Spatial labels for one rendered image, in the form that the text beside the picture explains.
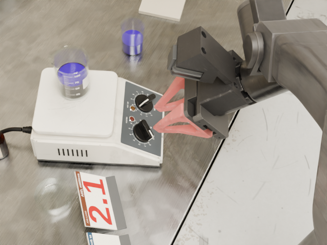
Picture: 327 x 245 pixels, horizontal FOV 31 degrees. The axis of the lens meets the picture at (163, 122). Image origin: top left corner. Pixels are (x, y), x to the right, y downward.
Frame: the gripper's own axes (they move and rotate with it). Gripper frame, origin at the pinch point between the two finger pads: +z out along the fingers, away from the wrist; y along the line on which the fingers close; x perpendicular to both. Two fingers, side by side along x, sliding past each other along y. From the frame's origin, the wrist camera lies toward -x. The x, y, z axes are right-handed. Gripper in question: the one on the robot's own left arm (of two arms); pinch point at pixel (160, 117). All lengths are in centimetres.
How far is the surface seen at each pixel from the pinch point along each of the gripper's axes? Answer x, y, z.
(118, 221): 6.1, 10.7, 12.3
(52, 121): -7.1, -1.1, 14.8
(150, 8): 7.7, -33.0, 10.3
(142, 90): 4.3, -10.5, 7.7
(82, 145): -2.2, 1.3, 13.1
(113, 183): 5.3, 4.5, 13.3
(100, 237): 2.8, 14.4, 12.5
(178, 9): 11.3, -33.2, 6.3
